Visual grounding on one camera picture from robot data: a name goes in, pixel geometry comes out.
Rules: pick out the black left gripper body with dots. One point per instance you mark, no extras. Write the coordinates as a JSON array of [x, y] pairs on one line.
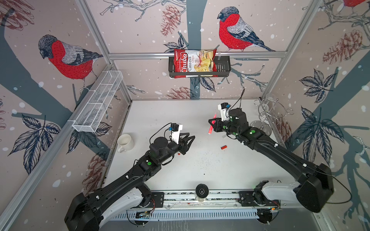
[[181, 147]]

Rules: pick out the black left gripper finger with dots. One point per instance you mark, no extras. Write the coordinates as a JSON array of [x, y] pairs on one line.
[[186, 138], [185, 147]]

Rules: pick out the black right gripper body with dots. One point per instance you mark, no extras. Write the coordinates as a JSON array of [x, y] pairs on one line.
[[225, 126]]

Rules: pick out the pink highlighter pen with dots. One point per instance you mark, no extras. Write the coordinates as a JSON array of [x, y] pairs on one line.
[[215, 116]]

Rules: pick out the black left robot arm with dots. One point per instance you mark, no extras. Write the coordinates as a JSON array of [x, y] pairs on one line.
[[93, 211]]

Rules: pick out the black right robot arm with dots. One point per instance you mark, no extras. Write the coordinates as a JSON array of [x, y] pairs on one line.
[[313, 184]]

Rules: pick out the chrome spiral glass holder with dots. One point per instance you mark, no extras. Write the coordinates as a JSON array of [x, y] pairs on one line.
[[270, 112]]

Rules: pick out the white ceramic mug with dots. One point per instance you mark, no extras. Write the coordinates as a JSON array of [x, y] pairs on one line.
[[125, 143]]

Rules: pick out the red cassava chips bag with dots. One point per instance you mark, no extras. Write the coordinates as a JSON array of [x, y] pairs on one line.
[[191, 61]]

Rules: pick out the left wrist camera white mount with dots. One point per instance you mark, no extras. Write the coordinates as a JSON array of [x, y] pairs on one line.
[[175, 132]]

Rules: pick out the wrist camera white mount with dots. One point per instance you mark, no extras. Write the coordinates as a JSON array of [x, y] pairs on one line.
[[175, 132], [224, 110]]

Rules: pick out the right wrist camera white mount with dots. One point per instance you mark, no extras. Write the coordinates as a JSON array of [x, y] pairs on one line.
[[224, 110]]

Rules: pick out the black round knob on rail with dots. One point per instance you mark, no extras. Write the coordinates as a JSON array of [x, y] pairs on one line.
[[202, 191]]

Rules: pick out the black wire wall basket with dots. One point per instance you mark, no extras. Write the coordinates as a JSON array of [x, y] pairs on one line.
[[219, 67]]

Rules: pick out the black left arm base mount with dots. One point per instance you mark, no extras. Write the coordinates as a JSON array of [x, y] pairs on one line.
[[151, 199]]

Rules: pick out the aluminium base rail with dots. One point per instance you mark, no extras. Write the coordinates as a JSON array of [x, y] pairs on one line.
[[216, 199]]

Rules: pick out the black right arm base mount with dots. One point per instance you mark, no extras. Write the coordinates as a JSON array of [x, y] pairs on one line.
[[250, 198]]

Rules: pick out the white wire mesh shelf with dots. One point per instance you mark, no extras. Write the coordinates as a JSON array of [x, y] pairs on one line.
[[96, 107]]

